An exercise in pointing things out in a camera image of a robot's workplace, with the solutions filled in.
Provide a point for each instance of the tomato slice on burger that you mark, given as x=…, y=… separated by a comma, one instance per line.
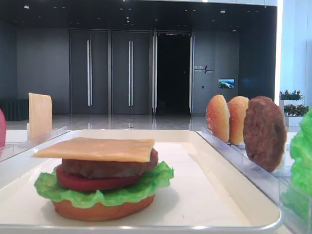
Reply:
x=80, y=183

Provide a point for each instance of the flower planter lower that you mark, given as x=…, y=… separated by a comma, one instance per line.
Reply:
x=295, y=113

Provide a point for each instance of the clear left acrylic rack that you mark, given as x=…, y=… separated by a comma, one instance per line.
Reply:
x=19, y=141

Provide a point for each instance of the left double door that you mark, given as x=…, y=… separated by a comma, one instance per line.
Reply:
x=89, y=72

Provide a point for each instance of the flower planter upper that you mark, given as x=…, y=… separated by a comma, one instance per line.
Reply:
x=290, y=97

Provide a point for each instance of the standing cheese slice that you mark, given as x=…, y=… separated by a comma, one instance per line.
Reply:
x=40, y=114

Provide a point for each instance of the cheese slice on burger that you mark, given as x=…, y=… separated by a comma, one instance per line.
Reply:
x=92, y=149

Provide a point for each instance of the bottom bun on burger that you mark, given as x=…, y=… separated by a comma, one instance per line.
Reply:
x=100, y=212

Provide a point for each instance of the standing lettuce leaf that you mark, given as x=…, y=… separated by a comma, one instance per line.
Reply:
x=301, y=165

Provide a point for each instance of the double door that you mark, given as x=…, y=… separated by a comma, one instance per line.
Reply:
x=89, y=72
x=130, y=73

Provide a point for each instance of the middle double door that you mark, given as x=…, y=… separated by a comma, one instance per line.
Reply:
x=130, y=73

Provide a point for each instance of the standing tomato slice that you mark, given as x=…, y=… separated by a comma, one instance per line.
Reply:
x=3, y=128

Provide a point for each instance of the meat patty on burger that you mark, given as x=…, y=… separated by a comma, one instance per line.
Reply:
x=101, y=169

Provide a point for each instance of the flower planter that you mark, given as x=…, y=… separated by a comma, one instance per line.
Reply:
x=295, y=113
x=290, y=97

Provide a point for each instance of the clear acrylic rack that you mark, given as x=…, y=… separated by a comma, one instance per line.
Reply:
x=273, y=185
x=19, y=141

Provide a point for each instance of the clear right acrylic rack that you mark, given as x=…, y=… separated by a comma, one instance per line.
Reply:
x=273, y=185

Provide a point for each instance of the wall display screen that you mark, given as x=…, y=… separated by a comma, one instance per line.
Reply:
x=226, y=83

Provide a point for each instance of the standing meat patty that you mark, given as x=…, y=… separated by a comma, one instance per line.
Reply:
x=264, y=133

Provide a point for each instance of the sesame bun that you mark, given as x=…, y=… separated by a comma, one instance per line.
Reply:
x=217, y=117
x=237, y=107

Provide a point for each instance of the lettuce leaf on burger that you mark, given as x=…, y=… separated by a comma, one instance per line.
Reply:
x=47, y=186

